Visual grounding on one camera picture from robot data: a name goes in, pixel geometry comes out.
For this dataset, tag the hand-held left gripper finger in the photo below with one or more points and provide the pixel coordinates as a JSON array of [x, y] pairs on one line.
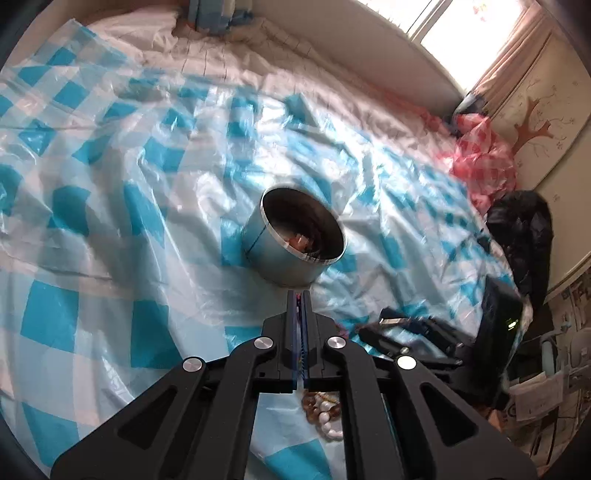
[[298, 323], [305, 323]]

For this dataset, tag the pink checked plastic bag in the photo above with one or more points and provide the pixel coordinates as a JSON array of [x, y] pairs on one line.
[[480, 152]]

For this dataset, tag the blue cloth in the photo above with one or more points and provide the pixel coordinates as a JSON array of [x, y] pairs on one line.
[[466, 108]]

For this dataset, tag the cream wardrobe with tree decal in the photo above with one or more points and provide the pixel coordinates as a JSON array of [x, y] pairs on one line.
[[554, 138]]

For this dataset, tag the window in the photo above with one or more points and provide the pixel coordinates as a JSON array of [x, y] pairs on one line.
[[461, 32]]

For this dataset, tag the pink curtain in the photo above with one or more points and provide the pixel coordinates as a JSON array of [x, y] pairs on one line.
[[508, 55]]

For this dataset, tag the round metal tin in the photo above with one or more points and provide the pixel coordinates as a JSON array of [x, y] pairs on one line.
[[272, 249]]

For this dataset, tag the blue checked plastic sheet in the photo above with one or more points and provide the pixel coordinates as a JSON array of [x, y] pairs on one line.
[[92, 230]]

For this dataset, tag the white striped quilt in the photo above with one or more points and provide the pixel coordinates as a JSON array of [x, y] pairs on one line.
[[323, 78]]

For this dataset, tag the black plastic bag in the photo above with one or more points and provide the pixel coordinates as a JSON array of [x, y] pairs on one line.
[[521, 221]]

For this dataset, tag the blue patterned pillow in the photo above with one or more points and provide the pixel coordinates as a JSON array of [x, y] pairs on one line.
[[207, 16]]

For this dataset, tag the pile of white papers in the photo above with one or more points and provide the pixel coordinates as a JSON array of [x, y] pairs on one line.
[[538, 394]]

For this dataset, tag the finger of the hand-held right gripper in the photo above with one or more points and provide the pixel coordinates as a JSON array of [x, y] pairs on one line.
[[415, 325], [392, 341]]

